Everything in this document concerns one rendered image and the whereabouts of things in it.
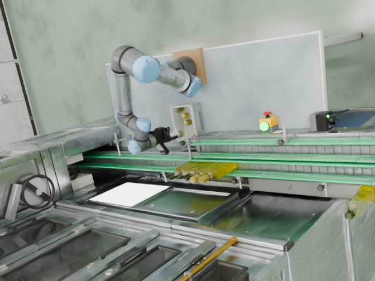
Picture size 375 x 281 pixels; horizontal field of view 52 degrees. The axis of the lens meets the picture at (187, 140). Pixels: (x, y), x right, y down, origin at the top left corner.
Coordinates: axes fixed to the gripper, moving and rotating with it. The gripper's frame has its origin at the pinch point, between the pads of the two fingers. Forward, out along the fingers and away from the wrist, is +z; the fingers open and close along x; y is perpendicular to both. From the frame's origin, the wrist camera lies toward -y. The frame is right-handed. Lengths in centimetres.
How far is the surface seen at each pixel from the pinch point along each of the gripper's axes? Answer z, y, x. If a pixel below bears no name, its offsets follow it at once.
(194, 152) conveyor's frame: 4.5, -11.7, -7.1
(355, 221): 23, -51, -90
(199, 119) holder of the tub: 13.8, 6.4, -7.2
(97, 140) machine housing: -4, -3, 73
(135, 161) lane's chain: 4, -20, 47
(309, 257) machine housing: -29, -43, -88
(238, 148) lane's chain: 4.0, -8.4, -38.9
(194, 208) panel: -30, -30, -31
